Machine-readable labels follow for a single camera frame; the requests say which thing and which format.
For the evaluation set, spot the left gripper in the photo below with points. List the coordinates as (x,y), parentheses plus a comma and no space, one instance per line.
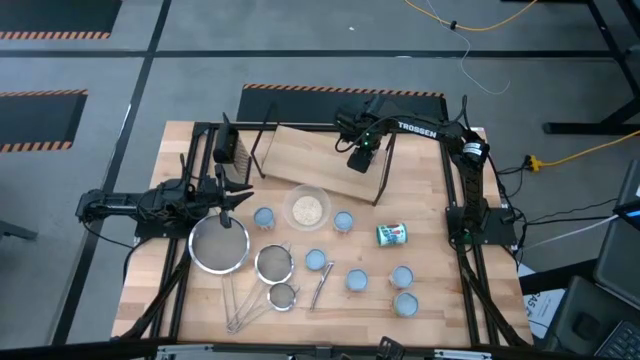
(210,197)

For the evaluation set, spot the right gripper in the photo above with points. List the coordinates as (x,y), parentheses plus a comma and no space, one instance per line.
(367,140)

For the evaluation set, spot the diced tomatoes can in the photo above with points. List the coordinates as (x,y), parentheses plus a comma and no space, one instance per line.
(263,217)

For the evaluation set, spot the white green printed tall can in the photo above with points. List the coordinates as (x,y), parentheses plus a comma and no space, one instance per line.
(391,234)

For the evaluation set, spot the teal tuna can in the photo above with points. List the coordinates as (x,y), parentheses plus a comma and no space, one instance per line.
(315,259)

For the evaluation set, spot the blue pink corn can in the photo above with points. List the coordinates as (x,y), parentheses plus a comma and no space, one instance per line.
(356,280)

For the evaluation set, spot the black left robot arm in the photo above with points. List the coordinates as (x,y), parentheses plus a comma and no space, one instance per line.
(120,205)

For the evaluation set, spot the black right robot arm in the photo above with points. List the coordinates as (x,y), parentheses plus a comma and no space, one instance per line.
(425,130)

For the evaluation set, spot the black slim tool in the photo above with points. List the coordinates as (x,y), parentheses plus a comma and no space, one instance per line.
(226,220)

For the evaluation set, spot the large metal mesh strainer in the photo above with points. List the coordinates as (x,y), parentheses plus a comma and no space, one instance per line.
(218,245)

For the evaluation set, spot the translucent white plastic bowl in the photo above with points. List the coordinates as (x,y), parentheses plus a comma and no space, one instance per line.
(290,220)

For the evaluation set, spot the beige grains heap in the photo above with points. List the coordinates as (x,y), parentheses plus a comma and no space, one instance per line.
(306,210)

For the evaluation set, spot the medium metal mesh strainer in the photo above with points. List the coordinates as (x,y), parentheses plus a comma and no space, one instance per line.
(274,263)

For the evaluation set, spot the black hazard-striped floor mat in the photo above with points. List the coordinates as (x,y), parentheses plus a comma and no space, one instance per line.
(300,107)
(35,120)
(50,15)

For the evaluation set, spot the small metal mesh strainer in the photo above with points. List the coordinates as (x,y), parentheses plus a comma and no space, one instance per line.
(282,296)

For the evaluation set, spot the shiny metal spoon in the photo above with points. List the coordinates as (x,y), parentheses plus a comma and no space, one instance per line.
(314,302)

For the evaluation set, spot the blue cup right lower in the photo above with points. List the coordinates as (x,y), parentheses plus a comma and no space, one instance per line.
(405,304)

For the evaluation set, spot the grey furniture leg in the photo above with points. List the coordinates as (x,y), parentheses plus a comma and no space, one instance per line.
(15,230)

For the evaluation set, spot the white paper sheet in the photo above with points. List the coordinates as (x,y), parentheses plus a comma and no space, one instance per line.
(542,307)

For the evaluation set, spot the blue lit device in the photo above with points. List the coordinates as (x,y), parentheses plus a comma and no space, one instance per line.
(631,212)

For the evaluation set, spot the black keyboard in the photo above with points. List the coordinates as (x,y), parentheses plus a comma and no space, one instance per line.
(622,345)

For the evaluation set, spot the wooden shelf with black frame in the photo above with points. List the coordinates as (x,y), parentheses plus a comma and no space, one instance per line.
(310,160)

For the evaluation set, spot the black aluminium rig frame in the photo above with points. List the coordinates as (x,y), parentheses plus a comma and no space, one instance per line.
(210,125)

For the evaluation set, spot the black table leg frame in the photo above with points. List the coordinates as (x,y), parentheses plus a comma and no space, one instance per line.
(590,128)

